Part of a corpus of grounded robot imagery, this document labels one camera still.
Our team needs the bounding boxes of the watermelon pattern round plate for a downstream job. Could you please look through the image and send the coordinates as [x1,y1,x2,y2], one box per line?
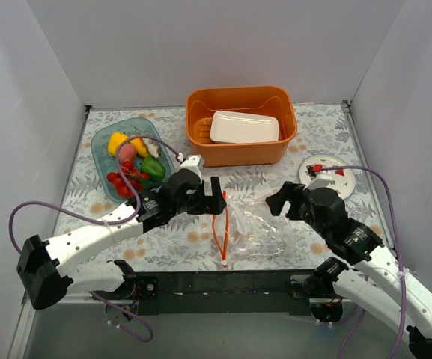
[299,154,356,200]

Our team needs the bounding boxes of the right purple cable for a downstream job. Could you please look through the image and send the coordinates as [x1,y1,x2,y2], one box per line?
[318,165,407,359]

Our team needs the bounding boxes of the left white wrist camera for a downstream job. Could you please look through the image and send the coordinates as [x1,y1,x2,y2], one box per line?
[179,155,204,180]

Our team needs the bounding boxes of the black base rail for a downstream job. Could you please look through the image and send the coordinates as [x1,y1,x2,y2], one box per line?
[91,269,355,317]

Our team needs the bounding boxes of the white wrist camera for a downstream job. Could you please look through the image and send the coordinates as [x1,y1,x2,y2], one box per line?
[305,164,335,191]
[179,155,204,180]

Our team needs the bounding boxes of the pink fake peach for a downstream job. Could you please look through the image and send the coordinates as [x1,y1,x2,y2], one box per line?
[118,143,137,162]

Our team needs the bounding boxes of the orange plastic bin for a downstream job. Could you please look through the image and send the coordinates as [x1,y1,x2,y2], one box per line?
[186,85,297,167]

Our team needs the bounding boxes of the green fake bell pepper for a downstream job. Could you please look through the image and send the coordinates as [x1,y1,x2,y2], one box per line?
[140,156,166,182]

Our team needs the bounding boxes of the red fake strawberries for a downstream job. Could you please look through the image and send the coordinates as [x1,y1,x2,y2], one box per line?
[106,159,150,198]

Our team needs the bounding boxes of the orange yellow fake mango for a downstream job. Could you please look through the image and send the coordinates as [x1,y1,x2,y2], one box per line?
[130,138,150,159]

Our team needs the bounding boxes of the clear zip top bag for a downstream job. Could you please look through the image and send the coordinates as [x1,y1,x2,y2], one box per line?
[211,191,293,268]

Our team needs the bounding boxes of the yellow fake bell pepper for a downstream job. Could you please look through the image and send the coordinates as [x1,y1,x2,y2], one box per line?
[107,132,128,156]

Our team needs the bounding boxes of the white rectangular tray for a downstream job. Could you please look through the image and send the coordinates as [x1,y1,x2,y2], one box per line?
[210,111,279,144]

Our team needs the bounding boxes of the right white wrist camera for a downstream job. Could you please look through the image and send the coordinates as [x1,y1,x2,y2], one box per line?
[305,164,335,191]

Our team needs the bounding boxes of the purple cable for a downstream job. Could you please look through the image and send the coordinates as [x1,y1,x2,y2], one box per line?
[8,135,185,259]
[318,165,407,359]

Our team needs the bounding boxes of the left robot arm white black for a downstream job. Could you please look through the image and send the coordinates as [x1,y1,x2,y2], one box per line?
[16,168,226,310]

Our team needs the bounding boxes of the floral table mat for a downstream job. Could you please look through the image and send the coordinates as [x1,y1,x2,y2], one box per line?
[52,104,392,272]

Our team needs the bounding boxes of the teal transparent plastic tray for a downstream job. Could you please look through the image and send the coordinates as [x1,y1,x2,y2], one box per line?
[91,117,174,203]

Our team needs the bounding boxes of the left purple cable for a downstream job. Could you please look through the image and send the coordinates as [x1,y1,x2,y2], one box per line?
[8,135,185,259]

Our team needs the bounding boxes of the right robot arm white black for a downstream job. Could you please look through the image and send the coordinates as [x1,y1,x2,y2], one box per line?
[266,182,432,358]

